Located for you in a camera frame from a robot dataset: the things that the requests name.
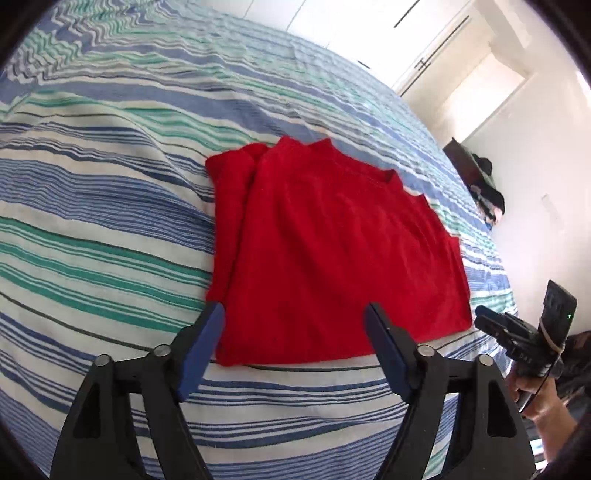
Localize red sweater with white rabbit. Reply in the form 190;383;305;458
205;137;472;366

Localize person's right forearm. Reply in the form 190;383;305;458
534;400;578;463

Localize pile of dark clothes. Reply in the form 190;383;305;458
469;154;506;230

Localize person's right hand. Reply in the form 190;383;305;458
506;368;561;422

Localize dark wooden dresser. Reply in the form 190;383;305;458
443;138;484;188

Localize white wardrobe doors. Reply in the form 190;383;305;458
199;0;472;92

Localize blue green striped bedspread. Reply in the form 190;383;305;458
1;1;517;473

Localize black cable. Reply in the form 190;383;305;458
517;343;567;414

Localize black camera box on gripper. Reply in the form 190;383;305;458
539;280;577;353

